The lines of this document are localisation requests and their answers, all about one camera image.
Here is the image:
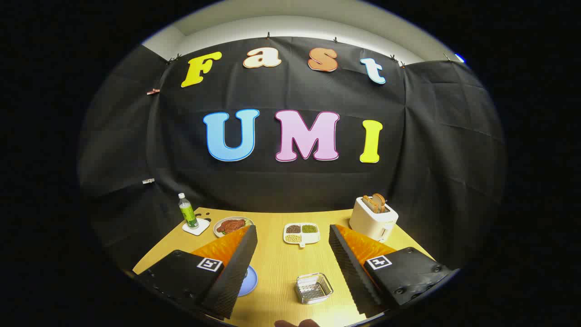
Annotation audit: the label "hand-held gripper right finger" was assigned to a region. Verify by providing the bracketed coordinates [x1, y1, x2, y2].
[329, 224, 454, 317]

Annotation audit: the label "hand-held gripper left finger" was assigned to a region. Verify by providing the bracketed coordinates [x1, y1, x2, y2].
[134, 225, 258, 320]

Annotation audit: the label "blue round plate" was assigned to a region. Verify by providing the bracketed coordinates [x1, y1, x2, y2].
[237, 265, 258, 297]

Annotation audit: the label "plate of meat and vegetables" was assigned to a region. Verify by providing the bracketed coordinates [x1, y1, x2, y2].
[213, 217, 255, 238]

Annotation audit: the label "white toaster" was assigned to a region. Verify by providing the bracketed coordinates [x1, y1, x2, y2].
[349, 196, 399, 243]

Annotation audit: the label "white square coaster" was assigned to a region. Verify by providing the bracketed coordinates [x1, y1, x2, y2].
[182, 218, 211, 236]

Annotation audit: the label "white divided dish of beans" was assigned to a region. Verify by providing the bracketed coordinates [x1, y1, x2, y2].
[283, 222, 321, 248]

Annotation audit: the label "green drink bottle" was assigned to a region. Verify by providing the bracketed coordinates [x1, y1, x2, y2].
[178, 193, 199, 229]

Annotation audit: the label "toast slices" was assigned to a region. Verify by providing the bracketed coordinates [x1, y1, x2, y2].
[362, 193, 387, 214]

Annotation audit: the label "metal wire basket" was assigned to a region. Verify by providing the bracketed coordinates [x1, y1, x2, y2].
[295, 272, 334, 305]

